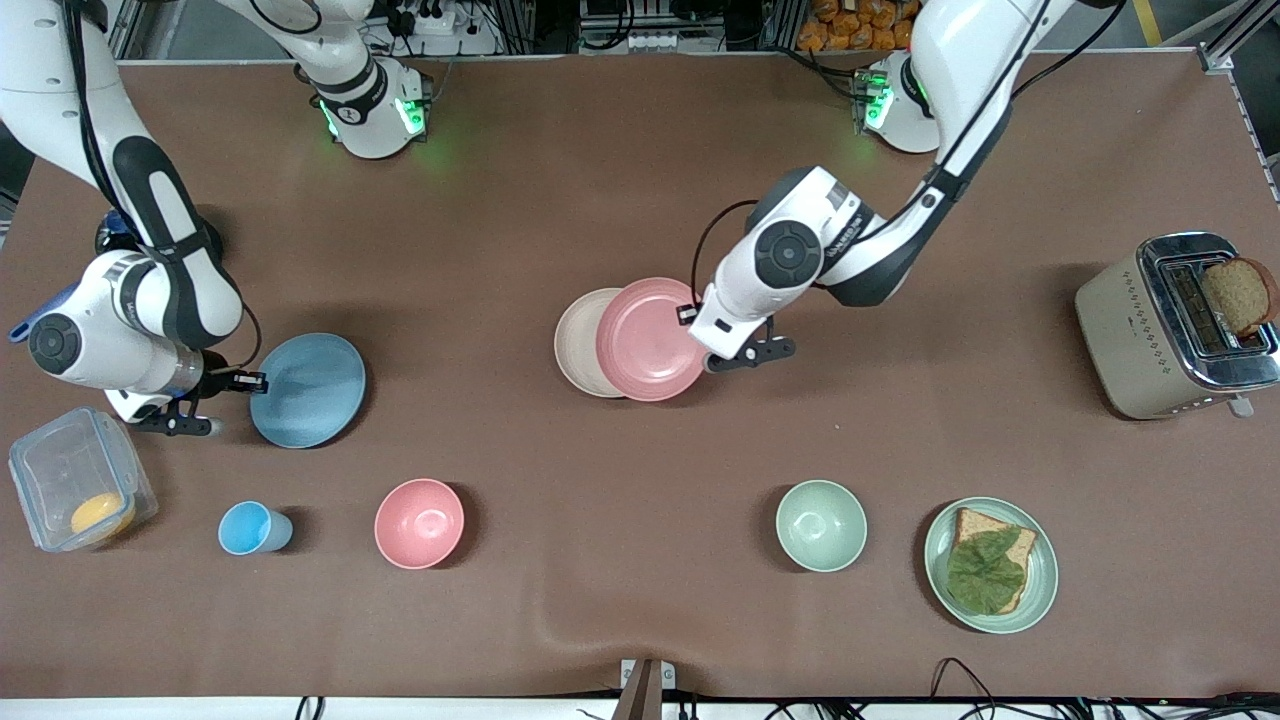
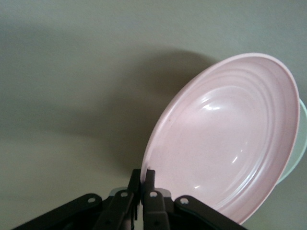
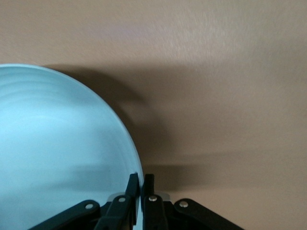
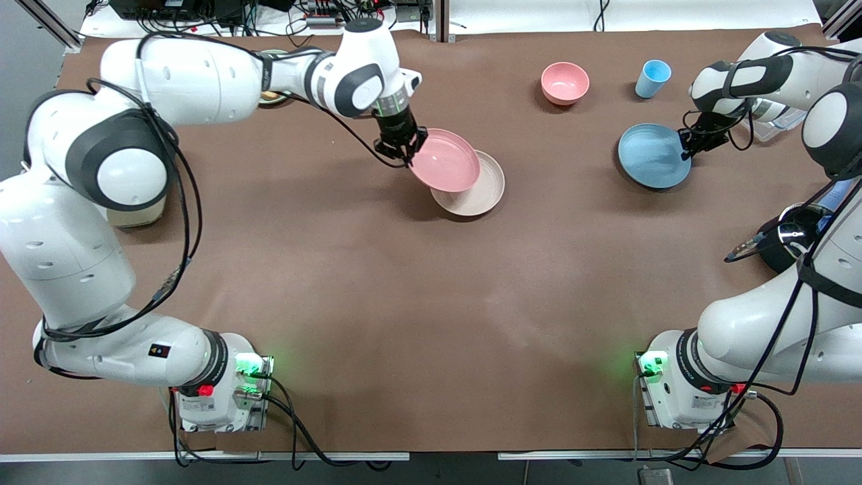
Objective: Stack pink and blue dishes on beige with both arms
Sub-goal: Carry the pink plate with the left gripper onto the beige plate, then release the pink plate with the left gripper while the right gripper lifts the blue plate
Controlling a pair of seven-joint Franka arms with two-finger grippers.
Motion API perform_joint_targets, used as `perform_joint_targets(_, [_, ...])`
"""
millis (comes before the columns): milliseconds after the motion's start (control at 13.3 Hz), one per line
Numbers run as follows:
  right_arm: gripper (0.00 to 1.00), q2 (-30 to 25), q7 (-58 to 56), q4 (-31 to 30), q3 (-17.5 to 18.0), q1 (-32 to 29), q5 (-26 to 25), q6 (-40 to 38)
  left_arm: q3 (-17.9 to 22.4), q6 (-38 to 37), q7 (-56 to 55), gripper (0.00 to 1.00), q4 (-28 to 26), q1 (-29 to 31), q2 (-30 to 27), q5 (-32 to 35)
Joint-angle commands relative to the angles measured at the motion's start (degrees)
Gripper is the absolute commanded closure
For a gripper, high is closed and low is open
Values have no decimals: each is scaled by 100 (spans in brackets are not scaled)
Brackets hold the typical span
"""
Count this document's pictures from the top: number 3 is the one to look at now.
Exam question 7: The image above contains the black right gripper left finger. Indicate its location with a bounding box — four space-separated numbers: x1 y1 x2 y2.
94 172 140 230

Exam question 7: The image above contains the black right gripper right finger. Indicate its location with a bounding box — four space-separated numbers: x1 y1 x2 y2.
142 174 168 230

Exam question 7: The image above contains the blue shallow bowl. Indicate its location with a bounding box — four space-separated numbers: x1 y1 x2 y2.
0 63 144 230

